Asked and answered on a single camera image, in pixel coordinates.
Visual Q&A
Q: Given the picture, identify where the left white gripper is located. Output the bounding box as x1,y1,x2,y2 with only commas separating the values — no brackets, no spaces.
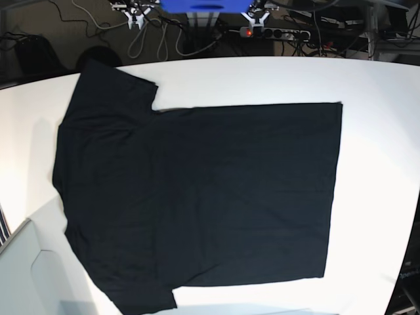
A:
241,6,270,30

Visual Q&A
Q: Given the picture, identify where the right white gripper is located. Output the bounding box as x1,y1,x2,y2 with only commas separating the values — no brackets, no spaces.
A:
123,5,151,30

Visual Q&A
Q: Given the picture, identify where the black T-shirt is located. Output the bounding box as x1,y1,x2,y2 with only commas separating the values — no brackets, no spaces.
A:
52,61,343,314

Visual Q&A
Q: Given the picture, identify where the black power strip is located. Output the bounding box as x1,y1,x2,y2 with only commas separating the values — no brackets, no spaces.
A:
239,27,311,43

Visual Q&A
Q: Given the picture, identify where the blue plastic box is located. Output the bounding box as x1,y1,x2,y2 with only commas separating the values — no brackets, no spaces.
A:
160,0,253,13

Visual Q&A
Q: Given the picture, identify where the grey looped cable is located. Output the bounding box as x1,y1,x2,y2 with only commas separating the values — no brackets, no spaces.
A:
70,0,219,60

